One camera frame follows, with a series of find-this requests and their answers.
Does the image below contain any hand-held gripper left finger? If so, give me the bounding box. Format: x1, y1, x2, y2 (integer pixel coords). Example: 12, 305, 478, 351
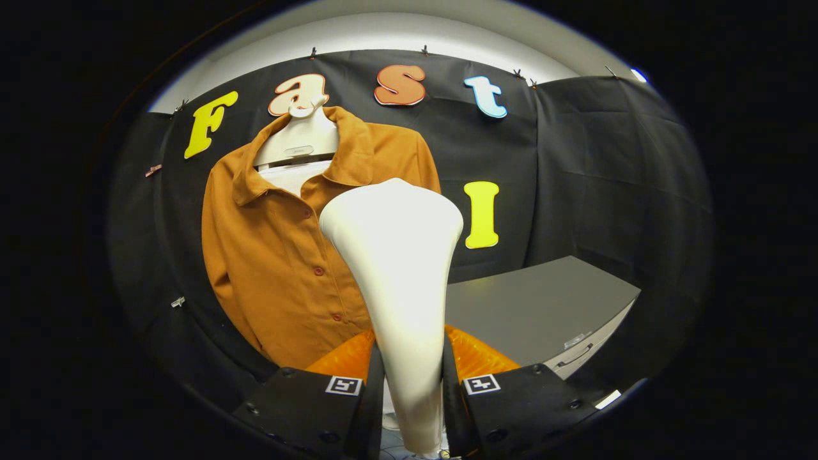
233, 327, 385, 460

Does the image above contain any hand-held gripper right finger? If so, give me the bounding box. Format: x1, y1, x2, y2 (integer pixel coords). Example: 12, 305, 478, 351
441, 325, 601, 457

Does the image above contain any white garment steamer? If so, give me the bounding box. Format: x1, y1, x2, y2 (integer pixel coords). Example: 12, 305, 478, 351
318, 178, 465, 456

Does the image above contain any brown button-up shirt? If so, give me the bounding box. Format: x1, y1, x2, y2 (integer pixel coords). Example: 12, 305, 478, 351
201, 105, 442, 369

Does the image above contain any grey cabinet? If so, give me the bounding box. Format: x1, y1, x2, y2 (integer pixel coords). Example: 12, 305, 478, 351
445, 256, 642, 381

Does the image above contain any black backdrop cloth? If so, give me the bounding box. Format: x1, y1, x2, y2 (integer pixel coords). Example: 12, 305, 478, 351
107, 50, 713, 410

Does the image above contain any white mannequin torso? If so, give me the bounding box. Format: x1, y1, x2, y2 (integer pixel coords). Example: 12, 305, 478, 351
254, 96, 339, 197

